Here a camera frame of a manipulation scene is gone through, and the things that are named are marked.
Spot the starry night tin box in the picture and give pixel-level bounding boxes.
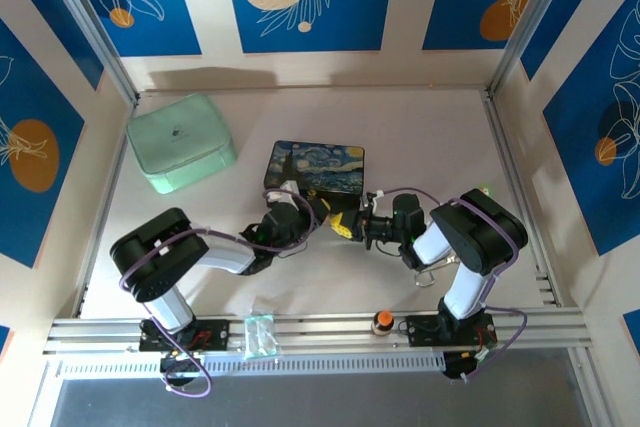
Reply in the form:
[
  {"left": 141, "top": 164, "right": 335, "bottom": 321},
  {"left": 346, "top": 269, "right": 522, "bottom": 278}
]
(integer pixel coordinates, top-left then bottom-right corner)
[{"left": 262, "top": 140, "right": 367, "bottom": 214}]

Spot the orange capped brown bottle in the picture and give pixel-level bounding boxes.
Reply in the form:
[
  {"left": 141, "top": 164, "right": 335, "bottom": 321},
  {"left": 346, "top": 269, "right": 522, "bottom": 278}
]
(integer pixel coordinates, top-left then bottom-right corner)
[{"left": 370, "top": 310, "right": 397, "bottom": 337}]

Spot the clear plastic packet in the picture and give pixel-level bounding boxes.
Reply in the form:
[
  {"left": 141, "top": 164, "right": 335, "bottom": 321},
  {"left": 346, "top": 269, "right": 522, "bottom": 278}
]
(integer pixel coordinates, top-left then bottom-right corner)
[{"left": 242, "top": 313, "right": 279, "bottom": 361}]

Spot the mint green zip pouch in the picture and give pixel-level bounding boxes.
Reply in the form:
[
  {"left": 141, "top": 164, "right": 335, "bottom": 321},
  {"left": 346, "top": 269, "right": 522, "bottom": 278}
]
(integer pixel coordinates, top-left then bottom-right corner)
[{"left": 124, "top": 92, "right": 238, "bottom": 196}]

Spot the grey metal panel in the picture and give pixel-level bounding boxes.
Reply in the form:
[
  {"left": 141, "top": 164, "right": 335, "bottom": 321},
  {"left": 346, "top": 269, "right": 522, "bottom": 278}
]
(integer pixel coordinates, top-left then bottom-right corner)
[{"left": 48, "top": 375, "right": 587, "bottom": 427}]

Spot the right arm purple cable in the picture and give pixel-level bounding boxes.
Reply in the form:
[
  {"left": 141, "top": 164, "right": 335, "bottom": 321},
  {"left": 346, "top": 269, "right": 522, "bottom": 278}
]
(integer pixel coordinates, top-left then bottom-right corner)
[{"left": 372, "top": 186, "right": 530, "bottom": 384}]

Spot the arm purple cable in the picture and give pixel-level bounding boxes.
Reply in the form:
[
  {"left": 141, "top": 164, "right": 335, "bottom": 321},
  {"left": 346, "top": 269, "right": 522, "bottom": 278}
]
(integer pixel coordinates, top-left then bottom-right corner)
[
  {"left": 118, "top": 188, "right": 318, "bottom": 398},
  {"left": 372, "top": 186, "right": 530, "bottom": 384}
]

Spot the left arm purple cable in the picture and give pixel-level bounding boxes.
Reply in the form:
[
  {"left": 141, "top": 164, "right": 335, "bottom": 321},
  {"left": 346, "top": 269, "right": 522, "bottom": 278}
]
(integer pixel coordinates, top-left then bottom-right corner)
[{"left": 118, "top": 188, "right": 318, "bottom": 398}]

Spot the aluminium mounting rail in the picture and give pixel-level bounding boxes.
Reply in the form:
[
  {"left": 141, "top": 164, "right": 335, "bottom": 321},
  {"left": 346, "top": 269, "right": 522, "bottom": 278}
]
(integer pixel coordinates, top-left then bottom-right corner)
[{"left": 42, "top": 307, "right": 595, "bottom": 357}]

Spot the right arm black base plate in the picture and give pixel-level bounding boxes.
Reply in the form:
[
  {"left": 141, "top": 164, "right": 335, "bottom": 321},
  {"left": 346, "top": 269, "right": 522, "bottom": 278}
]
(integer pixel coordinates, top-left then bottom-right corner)
[{"left": 404, "top": 314, "right": 499, "bottom": 348}]

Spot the aluminium table side rail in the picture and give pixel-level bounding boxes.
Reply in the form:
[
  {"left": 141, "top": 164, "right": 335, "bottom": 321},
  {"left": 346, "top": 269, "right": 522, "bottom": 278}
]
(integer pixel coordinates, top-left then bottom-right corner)
[
  {"left": 479, "top": 89, "right": 562, "bottom": 308},
  {"left": 73, "top": 96, "right": 139, "bottom": 319}
]

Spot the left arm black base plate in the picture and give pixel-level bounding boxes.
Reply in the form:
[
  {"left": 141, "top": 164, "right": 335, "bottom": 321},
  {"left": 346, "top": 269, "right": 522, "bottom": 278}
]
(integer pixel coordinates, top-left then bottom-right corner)
[{"left": 138, "top": 317, "right": 231, "bottom": 352}]

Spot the grey slotted cable duct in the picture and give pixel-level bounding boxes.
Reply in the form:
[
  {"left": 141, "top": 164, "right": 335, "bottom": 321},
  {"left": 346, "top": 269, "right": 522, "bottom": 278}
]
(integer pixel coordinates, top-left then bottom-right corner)
[{"left": 53, "top": 350, "right": 447, "bottom": 377}]

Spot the aluminium frame post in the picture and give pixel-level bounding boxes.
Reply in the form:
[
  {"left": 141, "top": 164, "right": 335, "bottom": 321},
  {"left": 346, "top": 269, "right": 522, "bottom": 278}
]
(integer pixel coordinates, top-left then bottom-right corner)
[
  {"left": 37, "top": 0, "right": 140, "bottom": 107},
  {"left": 486, "top": 0, "right": 585, "bottom": 94}
]

